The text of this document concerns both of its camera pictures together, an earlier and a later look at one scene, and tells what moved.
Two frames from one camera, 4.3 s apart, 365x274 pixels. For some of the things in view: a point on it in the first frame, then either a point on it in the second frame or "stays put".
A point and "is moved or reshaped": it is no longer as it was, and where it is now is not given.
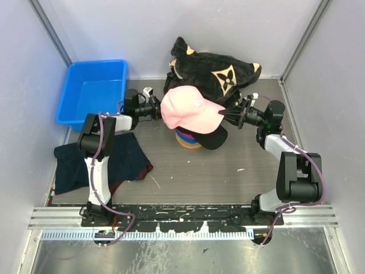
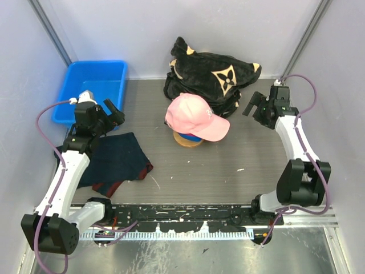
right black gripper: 233,115 → 258,100
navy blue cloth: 128,161 stays put
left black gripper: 156,107 → 117,117
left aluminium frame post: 49,29 stays put
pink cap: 183,107 is moved or reshaped
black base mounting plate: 222,217 stays put
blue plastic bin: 92,87 stays put
